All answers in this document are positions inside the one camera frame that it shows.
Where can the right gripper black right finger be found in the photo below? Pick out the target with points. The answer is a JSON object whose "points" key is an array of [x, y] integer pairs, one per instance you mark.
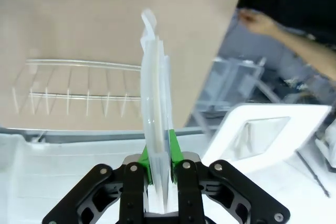
{"points": [[210, 195]]}

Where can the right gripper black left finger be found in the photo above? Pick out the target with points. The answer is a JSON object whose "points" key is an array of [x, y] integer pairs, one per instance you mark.
{"points": [[105, 195]]}

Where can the translucent plastic container lid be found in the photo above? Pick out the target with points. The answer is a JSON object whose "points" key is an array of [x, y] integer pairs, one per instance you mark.
{"points": [[155, 90]]}

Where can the person's left forearm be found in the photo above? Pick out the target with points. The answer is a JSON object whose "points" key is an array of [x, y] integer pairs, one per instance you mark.
{"points": [[307, 51]]}

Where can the person's left hand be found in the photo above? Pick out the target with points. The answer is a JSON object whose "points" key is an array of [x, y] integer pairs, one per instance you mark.
{"points": [[257, 23]]}

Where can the clear plastic container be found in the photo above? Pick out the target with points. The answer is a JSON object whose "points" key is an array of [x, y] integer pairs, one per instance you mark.
{"points": [[236, 87]]}

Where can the white square-opening bin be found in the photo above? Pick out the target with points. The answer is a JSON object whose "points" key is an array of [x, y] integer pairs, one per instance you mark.
{"points": [[296, 119]]}

